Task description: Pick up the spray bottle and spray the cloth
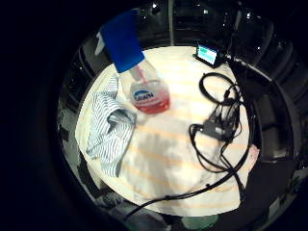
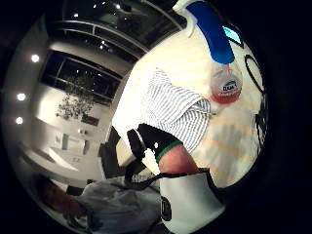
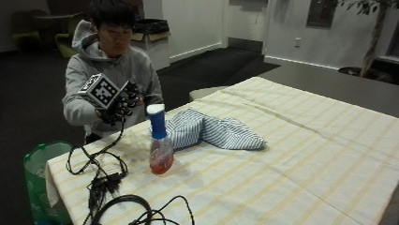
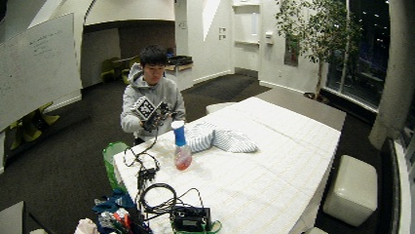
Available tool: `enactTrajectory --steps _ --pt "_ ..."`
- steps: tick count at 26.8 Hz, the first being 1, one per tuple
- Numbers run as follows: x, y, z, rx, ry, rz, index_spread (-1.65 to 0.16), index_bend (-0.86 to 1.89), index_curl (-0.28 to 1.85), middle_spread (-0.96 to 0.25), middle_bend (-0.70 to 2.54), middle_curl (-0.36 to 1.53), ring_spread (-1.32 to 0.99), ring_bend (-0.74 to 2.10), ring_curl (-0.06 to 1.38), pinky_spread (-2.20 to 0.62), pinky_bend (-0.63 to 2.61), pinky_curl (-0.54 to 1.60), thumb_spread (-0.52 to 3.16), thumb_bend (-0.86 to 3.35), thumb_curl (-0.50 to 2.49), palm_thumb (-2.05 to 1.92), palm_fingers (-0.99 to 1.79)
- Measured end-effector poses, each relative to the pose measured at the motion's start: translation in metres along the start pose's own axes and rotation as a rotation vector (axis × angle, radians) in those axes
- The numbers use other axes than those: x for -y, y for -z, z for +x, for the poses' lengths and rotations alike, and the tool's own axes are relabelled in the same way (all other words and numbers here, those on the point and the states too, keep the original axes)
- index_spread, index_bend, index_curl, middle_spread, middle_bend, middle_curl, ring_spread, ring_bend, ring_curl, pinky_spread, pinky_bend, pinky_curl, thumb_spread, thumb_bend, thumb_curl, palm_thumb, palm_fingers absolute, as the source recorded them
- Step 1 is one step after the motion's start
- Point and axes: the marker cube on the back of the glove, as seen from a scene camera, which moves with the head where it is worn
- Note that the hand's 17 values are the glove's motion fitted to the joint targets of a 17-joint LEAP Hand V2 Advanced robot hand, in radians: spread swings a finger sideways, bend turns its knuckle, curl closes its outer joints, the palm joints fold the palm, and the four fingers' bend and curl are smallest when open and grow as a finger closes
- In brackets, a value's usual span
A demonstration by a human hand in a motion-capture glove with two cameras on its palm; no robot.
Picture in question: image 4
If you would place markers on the white quilted table cover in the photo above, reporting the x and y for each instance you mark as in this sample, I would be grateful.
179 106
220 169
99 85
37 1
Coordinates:
259 162

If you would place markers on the yellow green chair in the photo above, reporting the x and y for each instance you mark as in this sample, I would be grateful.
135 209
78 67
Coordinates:
36 123

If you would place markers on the pile of colourful items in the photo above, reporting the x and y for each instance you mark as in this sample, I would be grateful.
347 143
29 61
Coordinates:
114 216

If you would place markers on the potted indoor tree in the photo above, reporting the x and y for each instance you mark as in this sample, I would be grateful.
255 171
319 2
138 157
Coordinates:
318 35

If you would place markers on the large whiteboard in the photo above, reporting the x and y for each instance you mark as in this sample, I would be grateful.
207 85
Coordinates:
36 68

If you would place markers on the white cube with black markers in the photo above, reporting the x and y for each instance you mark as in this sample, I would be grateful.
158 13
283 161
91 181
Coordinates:
143 108

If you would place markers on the the person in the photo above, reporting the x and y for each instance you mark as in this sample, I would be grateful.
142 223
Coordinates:
149 89

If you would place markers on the white square stool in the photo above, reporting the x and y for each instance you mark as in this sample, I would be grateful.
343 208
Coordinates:
352 190

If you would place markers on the black electronic box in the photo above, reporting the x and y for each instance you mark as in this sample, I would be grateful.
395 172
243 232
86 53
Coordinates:
191 219

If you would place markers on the striped folded cloth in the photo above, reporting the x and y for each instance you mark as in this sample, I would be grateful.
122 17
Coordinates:
224 138

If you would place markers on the green bag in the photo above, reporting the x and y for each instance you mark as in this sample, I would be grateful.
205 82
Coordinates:
111 159

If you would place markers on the clear bottle with blue label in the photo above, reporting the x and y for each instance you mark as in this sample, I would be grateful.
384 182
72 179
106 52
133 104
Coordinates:
181 146

